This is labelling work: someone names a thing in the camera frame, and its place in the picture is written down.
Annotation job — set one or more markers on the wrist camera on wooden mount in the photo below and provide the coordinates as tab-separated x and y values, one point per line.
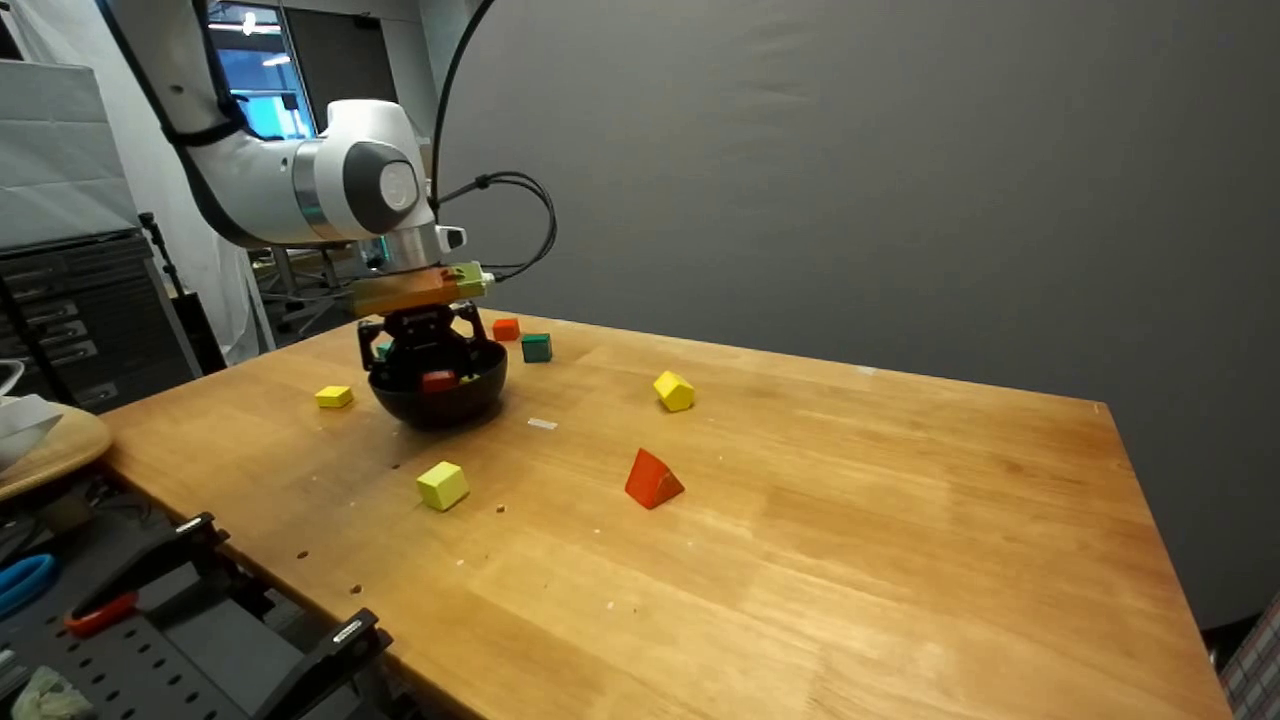
421	290

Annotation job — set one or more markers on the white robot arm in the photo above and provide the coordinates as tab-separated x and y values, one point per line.
358	180

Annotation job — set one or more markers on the black equipment rack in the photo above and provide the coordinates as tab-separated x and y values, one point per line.
89	322

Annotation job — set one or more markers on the round wooden side board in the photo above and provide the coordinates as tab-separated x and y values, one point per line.
74	440

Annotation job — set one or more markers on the orange handled clamp upper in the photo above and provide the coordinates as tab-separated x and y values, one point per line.
116	597

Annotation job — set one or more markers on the red triangular prism block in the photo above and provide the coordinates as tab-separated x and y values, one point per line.
648	483

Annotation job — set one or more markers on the black bowl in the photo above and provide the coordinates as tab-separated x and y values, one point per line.
474	401

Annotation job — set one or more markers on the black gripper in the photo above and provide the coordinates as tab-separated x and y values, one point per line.
406	345

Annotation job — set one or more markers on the blue handled tool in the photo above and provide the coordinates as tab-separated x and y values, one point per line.
27	583

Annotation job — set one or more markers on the red cube block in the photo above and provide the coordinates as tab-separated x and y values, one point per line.
504	331

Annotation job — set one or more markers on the black perforated tool board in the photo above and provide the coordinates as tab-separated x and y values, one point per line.
213	665

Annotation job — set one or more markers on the lime yellow block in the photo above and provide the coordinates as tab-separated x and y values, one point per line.
443	484

